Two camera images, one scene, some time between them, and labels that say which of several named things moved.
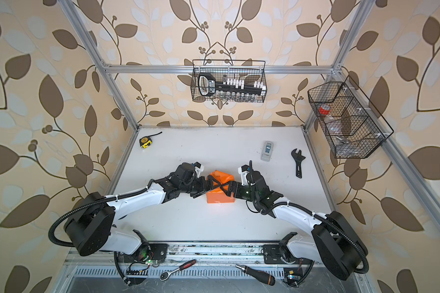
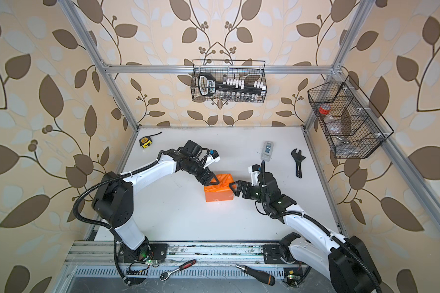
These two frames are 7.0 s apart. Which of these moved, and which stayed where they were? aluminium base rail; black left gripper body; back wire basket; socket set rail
Moved: black left gripper body
Stayed: socket set rail; back wire basket; aluminium base rail
